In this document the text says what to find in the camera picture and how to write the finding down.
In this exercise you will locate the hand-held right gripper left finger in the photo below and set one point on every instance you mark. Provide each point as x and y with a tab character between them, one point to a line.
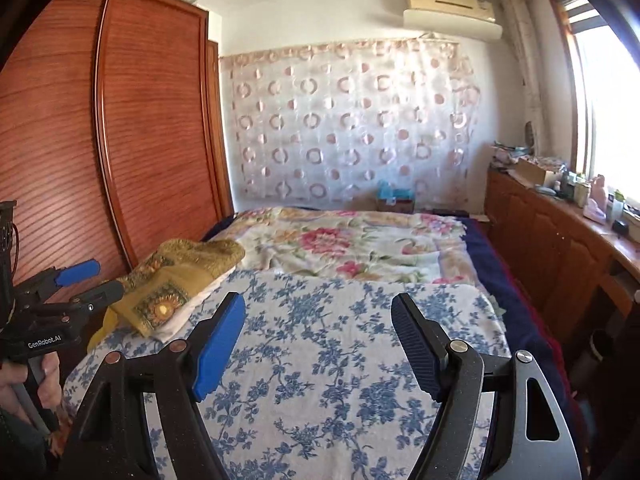
220	345

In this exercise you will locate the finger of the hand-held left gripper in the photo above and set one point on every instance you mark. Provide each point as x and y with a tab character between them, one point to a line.
102	294
77	272

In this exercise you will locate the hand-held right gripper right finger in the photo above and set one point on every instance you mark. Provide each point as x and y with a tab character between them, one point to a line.
415	345

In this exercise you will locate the golden patterned cloth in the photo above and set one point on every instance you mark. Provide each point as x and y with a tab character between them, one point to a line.
165	305

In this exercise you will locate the person's left hand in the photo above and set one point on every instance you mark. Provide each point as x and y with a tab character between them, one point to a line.
50	385

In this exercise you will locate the yellow cloth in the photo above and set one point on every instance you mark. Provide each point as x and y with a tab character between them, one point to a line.
102	332

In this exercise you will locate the white folded cloth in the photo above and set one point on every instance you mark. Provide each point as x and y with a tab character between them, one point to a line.
172	327

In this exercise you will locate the blue floral bed sheet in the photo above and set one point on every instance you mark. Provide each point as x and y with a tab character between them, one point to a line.
325	360

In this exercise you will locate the pink floral blanket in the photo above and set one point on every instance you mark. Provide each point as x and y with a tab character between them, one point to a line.
340	245

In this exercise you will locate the small brown box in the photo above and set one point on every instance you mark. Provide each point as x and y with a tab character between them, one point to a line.
395	206

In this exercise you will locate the blue toy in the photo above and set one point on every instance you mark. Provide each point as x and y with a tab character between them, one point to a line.
392	190

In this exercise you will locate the brown slatted wooden wardrobe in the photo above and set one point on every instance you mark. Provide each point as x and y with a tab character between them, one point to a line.
150	125

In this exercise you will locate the long wooden cabinet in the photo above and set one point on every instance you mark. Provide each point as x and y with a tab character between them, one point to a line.
545	230

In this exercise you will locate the open cardboard box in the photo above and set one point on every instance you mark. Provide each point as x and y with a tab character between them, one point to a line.
535	171

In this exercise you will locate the pile of clutter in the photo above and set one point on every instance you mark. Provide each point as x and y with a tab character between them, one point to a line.
509	152

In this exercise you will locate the white jar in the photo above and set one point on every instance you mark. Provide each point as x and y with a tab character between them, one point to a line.
581	194

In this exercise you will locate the sheer circle-patterned curtain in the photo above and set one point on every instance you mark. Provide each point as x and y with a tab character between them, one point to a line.
350	125

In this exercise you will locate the pink bottle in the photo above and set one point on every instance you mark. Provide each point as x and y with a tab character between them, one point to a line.
596	197

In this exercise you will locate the small black device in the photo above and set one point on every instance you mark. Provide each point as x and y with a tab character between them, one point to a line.
620	227

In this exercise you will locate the dark oval object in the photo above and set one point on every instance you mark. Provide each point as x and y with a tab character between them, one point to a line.
529	135

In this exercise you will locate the white bottle green cap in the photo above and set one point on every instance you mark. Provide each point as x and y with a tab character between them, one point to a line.
616	207

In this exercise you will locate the pale window curtain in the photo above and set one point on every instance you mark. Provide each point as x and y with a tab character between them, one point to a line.
525	70

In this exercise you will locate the wooden-framed window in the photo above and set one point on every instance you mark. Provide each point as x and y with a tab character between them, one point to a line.
605	90

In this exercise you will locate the wall air conditioner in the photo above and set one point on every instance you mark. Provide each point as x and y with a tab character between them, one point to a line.
452	27

